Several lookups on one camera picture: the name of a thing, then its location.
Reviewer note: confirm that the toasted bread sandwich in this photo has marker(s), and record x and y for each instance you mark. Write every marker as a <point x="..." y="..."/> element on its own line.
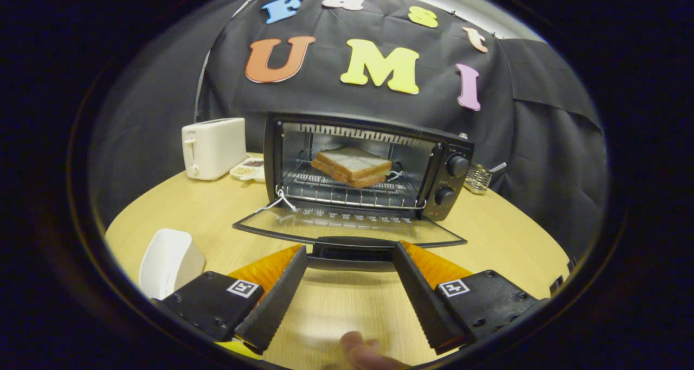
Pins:
<point x="352" y="164"/>

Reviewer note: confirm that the white toaster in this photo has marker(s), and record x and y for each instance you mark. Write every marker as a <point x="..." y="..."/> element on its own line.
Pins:
<point x="214" y="147"/>

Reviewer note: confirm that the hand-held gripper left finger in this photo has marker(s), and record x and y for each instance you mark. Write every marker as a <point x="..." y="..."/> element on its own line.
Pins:
<point x="276" y="299"/>

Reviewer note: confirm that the white divided seasoning dish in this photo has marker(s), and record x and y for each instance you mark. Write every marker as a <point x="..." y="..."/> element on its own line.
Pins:
<point x="248" y="169"/>

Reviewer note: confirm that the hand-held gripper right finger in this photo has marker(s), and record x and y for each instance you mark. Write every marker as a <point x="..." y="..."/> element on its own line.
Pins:
<point x="423" y="299"/>

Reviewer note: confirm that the black toaster oven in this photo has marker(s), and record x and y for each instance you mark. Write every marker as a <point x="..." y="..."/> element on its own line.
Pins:
<point x="458" y="142"/>

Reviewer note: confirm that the white rectangular plate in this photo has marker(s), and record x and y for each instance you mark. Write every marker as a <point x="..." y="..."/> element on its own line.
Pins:
<point x="171" y="261"/>

